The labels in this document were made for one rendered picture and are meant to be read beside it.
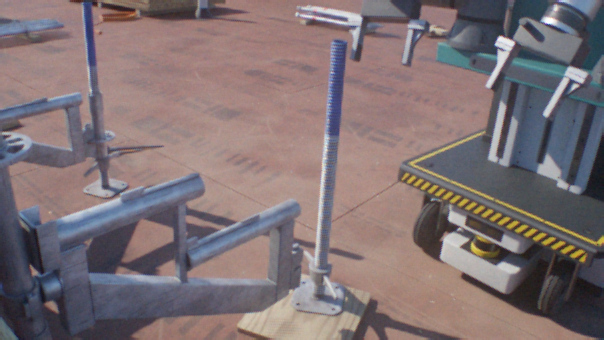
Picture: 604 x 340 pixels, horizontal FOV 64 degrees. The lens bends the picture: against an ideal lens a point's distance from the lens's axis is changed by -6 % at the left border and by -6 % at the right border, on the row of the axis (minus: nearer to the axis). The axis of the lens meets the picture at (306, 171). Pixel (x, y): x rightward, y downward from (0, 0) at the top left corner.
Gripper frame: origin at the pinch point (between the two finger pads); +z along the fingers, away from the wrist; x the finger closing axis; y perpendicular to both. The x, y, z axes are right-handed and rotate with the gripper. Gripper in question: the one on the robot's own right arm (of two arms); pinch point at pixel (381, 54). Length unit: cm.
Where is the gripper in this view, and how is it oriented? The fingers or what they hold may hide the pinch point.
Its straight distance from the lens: 121.1
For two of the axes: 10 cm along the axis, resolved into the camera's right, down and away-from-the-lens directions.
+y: 5.7, 0.9, 8.2
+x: -8.0, -1.9, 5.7
